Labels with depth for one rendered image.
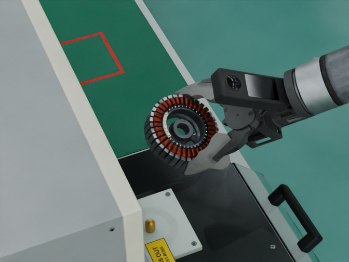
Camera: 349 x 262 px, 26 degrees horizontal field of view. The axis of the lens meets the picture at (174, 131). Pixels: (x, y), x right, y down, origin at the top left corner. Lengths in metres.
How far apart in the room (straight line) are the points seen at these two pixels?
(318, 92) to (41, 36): 0.38
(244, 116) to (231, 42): 1.94
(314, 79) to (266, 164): 1.55
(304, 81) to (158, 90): 0.73
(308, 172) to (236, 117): 1.50
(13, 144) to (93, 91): 0.87
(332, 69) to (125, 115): 0.74
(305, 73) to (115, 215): 0.38
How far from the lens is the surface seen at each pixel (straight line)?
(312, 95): 1.05
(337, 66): 1.05
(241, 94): 1.04
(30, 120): 0.91
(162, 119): 1.13
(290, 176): 2.56
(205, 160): 1.10
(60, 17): 1.96
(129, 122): 1.67
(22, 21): 1.05
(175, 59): 1.82
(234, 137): 1.09
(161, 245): 1.09
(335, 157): 2.65
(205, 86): 1.15
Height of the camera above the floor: 1.97
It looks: 48 degrees down
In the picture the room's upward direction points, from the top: straight up
